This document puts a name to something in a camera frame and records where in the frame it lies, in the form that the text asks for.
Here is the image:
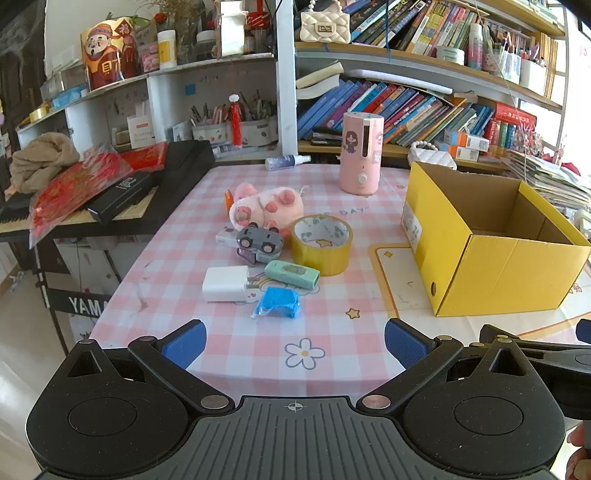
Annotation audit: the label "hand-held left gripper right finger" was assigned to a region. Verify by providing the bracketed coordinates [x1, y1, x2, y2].
[358, 318, 527, 415]

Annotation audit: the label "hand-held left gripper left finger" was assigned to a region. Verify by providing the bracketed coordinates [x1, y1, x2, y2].
[65, 318, 235, 415]

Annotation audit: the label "white charger plug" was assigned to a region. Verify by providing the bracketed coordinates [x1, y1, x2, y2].
[202, 266, 260, 303]

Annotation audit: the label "yellow cardboard box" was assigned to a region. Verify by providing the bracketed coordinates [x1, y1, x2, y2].
[401, 161, 591, 318]

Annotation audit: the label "blue packet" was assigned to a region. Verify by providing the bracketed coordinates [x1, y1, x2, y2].
[250, 287, 300, 320]

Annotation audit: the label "small white box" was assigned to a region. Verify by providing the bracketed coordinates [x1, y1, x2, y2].
[215, 226, 242, 248]

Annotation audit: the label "yellow tape roll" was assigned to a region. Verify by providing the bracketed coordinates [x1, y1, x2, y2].
[290, 215, 354, 277]

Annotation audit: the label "teal flash drive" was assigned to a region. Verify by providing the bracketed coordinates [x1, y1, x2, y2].
[264, 260, 321, 290]

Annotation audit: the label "grey toy car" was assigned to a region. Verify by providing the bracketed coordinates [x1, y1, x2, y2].
[235, 222, 284, 266]

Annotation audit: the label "pink plush toy orange feet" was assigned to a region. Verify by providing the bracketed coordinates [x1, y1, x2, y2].
[224, 183, 260, 229]

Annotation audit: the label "pink pig plush toy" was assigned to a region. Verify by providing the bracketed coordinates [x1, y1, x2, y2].
[249, 185, 308, 238]

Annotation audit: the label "person's right hand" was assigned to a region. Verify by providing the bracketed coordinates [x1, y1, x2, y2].
[567, 422, 591, 480]

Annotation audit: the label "black keyboard stand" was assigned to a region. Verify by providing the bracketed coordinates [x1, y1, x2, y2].
[34, 235, 122, 357]

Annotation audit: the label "stack of magazines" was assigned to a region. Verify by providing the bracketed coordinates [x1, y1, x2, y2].
[502, 147, 591, 210]

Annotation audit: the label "long black box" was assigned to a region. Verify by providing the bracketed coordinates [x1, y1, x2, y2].
[87, 171, 155, 225]

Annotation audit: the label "pink checkered tablecloth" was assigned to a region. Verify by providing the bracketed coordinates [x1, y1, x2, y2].
[89, 164, 591, 384]

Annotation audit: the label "black electronic keyboard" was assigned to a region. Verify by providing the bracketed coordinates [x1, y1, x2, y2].
[0, 140, 216, 243]

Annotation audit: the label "white quilted pearl handbag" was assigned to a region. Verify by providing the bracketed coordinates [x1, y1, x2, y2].
[409, 141, 458, 171]

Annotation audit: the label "red patterned packets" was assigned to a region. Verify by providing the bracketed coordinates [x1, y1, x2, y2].
[28, 143, 136, 251]

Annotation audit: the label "red envelope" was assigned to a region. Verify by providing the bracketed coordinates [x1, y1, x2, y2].
[121, 141, 170, 171]

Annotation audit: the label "pink cylindrical humidifier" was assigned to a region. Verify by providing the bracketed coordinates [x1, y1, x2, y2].
[338, 112, 385, 195]

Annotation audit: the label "small spray bottle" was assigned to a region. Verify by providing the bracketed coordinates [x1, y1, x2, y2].
[265, 154, 312, 171]

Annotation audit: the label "orange white boxes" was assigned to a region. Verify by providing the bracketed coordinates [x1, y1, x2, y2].
[442, 130, 491, 162]

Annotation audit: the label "red thick dictionary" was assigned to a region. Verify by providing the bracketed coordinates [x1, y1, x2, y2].
[488, 102, 539, 155]

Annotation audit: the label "white card box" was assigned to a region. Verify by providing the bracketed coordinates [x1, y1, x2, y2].
[126, 114, 156, 149]

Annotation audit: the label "white desk pen holder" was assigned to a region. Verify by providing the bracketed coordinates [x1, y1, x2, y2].
[191, 104, 279, 149]

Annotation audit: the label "red tassel ornament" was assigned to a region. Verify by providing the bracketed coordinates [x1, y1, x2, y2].
[228, 93, 244, 148]

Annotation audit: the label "row of blue red books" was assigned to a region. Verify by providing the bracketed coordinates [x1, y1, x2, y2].
[297, 79, 497, 147]

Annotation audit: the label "beige knitted cloth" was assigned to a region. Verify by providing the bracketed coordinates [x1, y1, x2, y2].
[10, 132, 81, 195]

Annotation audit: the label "white pencil cups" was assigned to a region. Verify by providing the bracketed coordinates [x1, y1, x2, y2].
[496, 46, 549, 96]

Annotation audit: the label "white bookshelf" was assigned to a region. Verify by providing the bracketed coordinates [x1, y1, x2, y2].
[16, 0, 573, 172]

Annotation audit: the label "pale green tape roll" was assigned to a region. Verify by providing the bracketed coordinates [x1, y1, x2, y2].
[436, 45, 465, 66]

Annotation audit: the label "white bottle yellow label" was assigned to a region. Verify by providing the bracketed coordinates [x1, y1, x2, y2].
[157, 30, 178, 70]

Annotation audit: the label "red gold printed figure box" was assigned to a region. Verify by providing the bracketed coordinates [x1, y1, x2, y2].
[80, 16, 140, 91]

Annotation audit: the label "pink white tall bottle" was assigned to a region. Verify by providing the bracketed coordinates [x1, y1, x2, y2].
[468, 23, 484, 71]

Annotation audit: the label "white paper carton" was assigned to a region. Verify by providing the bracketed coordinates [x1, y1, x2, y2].
[219, 0, 246, 57]

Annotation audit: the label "row of tall mixed books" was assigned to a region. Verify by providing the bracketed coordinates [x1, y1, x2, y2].
[344, 0, 490, 58]

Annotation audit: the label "cream quilted handbag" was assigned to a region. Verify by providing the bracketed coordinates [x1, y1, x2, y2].
[300, 0, 351, 45]

